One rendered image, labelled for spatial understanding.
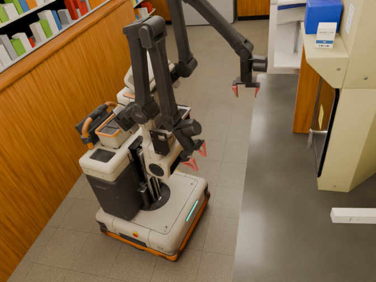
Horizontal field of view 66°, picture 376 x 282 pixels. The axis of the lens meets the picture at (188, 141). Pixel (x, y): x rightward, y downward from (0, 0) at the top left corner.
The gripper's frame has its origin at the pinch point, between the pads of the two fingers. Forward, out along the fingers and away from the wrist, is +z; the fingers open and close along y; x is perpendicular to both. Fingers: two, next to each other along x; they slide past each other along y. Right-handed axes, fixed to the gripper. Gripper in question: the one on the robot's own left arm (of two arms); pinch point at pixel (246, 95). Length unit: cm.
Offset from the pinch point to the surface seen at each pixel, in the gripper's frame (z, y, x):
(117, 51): 40, -163, 162
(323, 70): -37, 27, -46
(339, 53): -40, 31, -43
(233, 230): 110, -9, -9
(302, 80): -13.5, 25.4, -8.9
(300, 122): 9.6, 26.9, -8.8
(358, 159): -2, 44, -46
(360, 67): -37, 37, -46
